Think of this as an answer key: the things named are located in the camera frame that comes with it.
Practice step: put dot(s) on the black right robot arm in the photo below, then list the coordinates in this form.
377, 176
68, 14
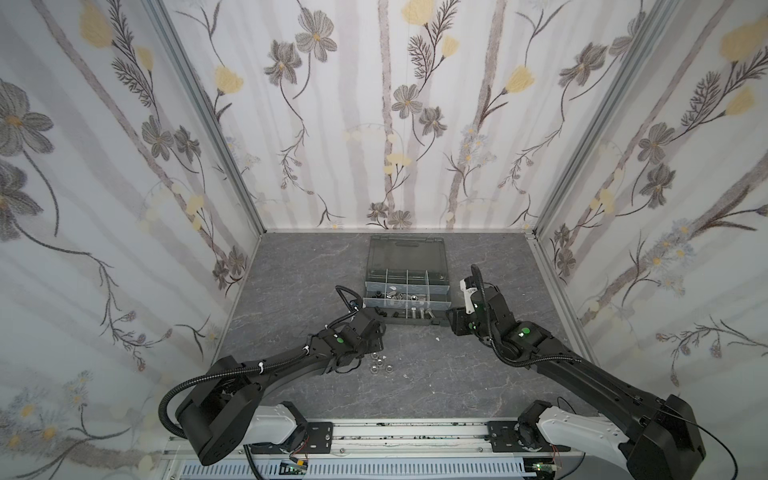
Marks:
648, 436

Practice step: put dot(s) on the white slotted cable duct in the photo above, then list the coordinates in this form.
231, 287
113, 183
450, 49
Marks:
402, 468

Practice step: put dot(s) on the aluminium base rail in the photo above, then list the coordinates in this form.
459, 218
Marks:
420, 438

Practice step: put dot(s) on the green plastic organizer box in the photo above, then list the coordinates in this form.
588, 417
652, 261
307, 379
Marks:
408, 264

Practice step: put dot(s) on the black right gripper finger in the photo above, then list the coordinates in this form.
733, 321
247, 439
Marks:
459, 321
478, 281

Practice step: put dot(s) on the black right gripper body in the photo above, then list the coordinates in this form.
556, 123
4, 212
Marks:
460, 318

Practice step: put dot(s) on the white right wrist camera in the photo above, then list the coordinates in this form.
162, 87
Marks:
468, 288

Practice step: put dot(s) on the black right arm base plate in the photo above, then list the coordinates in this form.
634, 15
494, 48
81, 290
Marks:
510, 436

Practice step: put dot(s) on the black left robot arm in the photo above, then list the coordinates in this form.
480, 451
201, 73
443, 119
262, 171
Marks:
217, 411

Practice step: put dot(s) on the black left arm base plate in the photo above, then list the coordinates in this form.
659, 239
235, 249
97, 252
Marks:
310, 438

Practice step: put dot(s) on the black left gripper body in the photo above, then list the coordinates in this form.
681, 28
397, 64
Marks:
372, 327

